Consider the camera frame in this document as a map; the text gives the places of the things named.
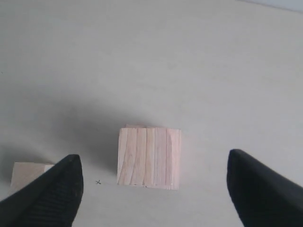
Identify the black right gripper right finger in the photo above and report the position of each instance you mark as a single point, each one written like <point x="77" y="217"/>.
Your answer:
<point x="261" y="196"/>

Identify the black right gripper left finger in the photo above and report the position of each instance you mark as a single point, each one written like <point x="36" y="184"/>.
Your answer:
<point x="51" y="200"/>

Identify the second largest wooden cube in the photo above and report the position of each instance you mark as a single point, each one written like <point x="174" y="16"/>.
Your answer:
<point x="149" y="157"/>

